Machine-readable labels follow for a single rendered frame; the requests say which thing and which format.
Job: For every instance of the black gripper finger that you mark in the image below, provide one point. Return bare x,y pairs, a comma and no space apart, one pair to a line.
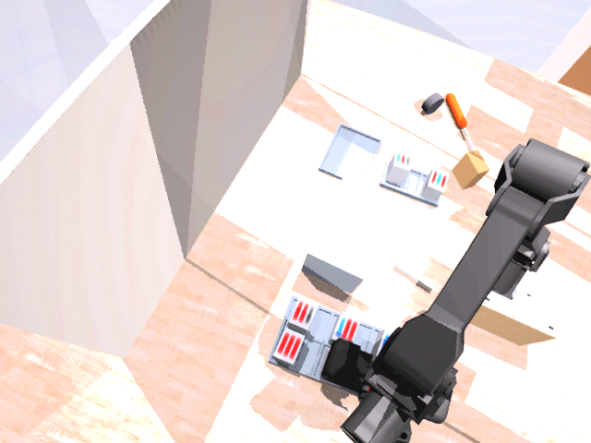
365,356

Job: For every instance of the black short cylinder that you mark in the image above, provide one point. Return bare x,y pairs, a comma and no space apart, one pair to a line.
432,103

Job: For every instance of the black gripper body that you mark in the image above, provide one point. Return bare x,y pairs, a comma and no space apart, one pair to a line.
342,367

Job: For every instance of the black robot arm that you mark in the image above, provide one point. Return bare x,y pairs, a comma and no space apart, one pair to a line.
537,185

